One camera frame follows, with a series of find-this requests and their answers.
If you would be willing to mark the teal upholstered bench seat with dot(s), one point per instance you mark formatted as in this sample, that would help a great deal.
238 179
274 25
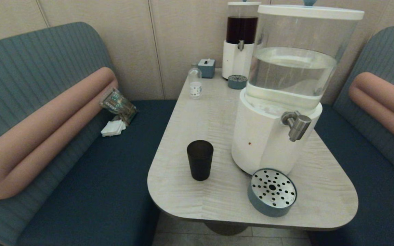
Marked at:
381 51
29 68

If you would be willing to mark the black plastic cup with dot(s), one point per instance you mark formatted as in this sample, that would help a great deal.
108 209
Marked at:
200 160

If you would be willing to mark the white paper napkins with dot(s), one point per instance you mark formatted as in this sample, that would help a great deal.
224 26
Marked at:
113 128

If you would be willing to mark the small clear plastic bottle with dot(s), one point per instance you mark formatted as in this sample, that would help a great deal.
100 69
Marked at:
195 85

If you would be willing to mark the dark drink dispenser white base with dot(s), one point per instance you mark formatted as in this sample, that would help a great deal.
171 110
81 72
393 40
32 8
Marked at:
236 61

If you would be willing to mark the clear water dispenser white base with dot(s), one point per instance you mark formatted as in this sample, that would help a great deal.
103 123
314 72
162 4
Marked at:
262 136

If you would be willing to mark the blue drip tray metal grate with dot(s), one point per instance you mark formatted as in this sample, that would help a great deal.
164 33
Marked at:
272 188
237 82

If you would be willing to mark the small blue box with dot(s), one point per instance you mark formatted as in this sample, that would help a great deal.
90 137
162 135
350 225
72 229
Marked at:
206 69

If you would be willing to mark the clear green snack packet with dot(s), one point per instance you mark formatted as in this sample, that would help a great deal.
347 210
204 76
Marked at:
116 102

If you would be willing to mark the silver metal dispenser tap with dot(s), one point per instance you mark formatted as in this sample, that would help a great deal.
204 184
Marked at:
240 45
298 126

